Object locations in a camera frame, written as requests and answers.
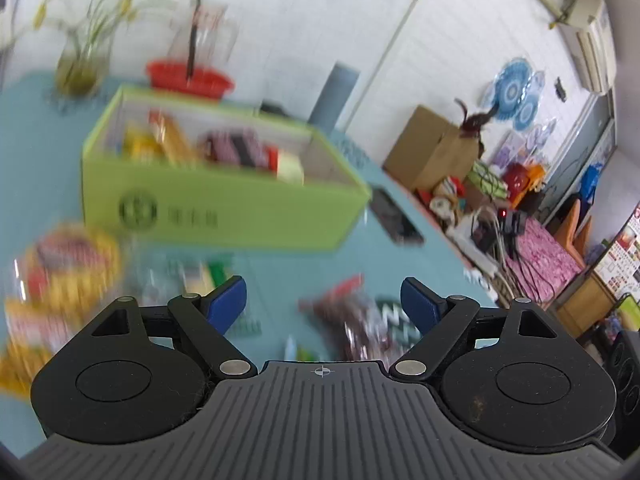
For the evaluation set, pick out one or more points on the small blue paper fan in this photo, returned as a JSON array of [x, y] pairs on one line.
[[530, 102]]

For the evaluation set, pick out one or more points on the green cardboard box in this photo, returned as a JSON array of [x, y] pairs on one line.
[[225, 215]]

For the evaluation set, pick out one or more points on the dark smartphone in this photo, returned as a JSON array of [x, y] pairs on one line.
[[395, 215]]

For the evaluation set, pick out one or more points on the pink patterned cloth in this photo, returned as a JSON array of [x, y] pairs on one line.
[[545, 260]]

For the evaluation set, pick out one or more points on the painted ceramic figure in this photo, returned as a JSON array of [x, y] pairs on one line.
[[445, 200]]

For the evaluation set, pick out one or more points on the beige snack packet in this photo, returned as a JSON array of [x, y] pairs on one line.
[[291, 170]]

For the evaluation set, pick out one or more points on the yellow wafer bar packet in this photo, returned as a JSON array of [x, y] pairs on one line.
[[175, 137]]

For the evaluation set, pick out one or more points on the brown cardboard box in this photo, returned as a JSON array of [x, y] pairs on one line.
[[430, 147]]

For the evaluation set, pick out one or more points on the clear packet of brown snacks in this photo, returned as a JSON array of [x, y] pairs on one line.
[[355, 325]]

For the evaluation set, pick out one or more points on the large yellow snack packet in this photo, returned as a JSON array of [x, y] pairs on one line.
[[75, 265]]

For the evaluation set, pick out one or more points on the red plastic basket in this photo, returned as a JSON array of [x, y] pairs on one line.
[[170, 75]]

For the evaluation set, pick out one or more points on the glass pitcher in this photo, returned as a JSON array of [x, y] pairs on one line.
[[205, 35]]

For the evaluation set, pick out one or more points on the red thermos jug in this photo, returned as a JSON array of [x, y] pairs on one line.
[[516, 177]]

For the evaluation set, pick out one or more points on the orange bag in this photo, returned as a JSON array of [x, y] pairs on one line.
[[536, 175]]

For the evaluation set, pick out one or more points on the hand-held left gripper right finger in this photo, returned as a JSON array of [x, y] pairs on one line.
[[420, 306]]

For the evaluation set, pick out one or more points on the yellow red snack packet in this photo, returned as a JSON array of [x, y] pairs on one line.
[[30, 350]]

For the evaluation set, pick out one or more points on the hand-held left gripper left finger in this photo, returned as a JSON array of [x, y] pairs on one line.
[[227, 304]]

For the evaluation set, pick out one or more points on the green container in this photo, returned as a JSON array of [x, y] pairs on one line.
[[487, 180]]

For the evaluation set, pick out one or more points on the dark purple plant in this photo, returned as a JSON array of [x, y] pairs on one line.
[[472, 120]]

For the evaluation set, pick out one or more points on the grey cylindrical bottle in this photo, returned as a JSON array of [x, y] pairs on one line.
[[334, 97]]

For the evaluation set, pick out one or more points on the white air conditioner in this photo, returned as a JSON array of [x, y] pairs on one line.
[[590, 35]]

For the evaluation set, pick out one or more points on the snack packets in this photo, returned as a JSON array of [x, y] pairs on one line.
[[240, 150]]

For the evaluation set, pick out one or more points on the glass vase of yellow flowers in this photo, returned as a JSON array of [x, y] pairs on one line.
[[85, 50]]

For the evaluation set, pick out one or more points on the large blue paper fan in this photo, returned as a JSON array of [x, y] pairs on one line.
[[511, 89]]

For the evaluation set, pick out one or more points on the white power strip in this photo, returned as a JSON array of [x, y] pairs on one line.
[[475, 250]]

